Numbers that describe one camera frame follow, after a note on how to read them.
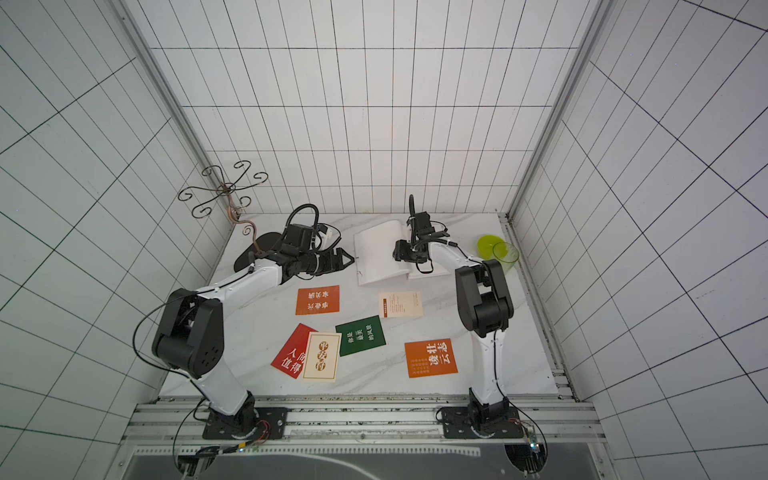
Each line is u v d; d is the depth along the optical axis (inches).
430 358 32.8
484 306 21.6
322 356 32.8
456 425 28.5
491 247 41.9
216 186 43.2
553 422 29.8
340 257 32.0
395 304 37.4
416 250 29.9
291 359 32.8
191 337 18.3
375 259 40.3
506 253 41.9
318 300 37.6
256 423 28.1
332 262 31.3
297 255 28.4
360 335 34.5
